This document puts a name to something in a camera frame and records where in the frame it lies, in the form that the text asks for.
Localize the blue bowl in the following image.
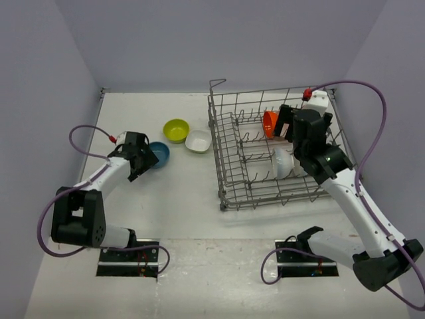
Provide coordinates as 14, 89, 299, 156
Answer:
149, 142, 170, 169

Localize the white round bowl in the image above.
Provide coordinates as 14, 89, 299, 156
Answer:
293, 158, 308, 177
272, 148, 294, 179

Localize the lime green bowl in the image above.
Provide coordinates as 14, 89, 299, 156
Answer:
163, 118, 190, 144

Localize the white square bowl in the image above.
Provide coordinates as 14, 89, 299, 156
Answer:
185, 130, 212, 154

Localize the grey wire dish rack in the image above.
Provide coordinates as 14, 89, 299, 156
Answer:
207, 78, 359, 212

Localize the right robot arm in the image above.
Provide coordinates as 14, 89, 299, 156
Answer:
275, 104, 424, 292

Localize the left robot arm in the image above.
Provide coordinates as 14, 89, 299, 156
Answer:
50, 132, 159, 261

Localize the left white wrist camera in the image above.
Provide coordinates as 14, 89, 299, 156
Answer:
115, 131, 127, 145

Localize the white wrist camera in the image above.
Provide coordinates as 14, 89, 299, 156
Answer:
303, 90, 330, 116
115, 131, 127, 145

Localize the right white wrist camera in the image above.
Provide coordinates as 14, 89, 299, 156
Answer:
303, 90, 330, 116

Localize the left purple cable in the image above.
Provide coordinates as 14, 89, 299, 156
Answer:
36, 124, 171, 275

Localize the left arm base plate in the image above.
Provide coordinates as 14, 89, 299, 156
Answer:
96, 248, 159, 278

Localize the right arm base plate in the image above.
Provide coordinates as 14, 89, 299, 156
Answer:
276, 251, 339, 278

